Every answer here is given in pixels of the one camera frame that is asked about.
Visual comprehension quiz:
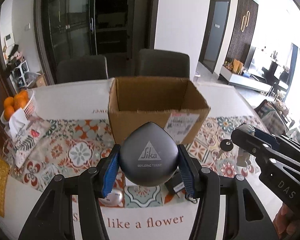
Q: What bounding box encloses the white astronaut figurine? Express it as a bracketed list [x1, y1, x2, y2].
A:
[237, 123, 255, 167]

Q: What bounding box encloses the black power adapter with cable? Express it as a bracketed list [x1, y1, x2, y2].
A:
[163, 170, 198, 204]

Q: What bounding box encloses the dark grey Sika speaker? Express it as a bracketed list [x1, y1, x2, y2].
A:
[119, 122, 178, 187]

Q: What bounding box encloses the person's right hand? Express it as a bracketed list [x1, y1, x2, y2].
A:
[273, 204, 300, 239]

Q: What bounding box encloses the wooden chair with cushion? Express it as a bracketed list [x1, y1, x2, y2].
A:
[254, 100, 289, 135]

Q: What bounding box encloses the patterned tile table runner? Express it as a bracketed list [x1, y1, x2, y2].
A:
[4, 116, 266, 207]

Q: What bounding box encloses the white low TV console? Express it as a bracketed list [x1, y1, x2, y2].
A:
[219, 66, 271, 93]

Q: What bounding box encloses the brown cardboard box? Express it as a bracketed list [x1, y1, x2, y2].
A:
[108, 76, 210, 144]

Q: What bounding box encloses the floral fabric tissue pouch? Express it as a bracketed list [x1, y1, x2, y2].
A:
[8, 108, 51, 168]

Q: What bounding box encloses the left dark dining chair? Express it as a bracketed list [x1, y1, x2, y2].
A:
[56, 55, 108, 83]

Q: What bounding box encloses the dark dining chair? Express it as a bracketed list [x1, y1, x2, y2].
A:
[135, 49, 190, 79]
[56, 55, 108, 83]

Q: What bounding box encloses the white basket of oranges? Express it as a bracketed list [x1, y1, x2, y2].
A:
[0, 89, 37, 125]

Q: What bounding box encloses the right dark dining chair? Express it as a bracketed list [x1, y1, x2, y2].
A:
[135, 49, 190, 79]

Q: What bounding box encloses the white shoe rack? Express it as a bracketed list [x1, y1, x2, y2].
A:
[11, 60, 30, 89]

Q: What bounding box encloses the dark glass door cabinet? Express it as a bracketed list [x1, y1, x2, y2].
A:
[34, 0, 159, 85]

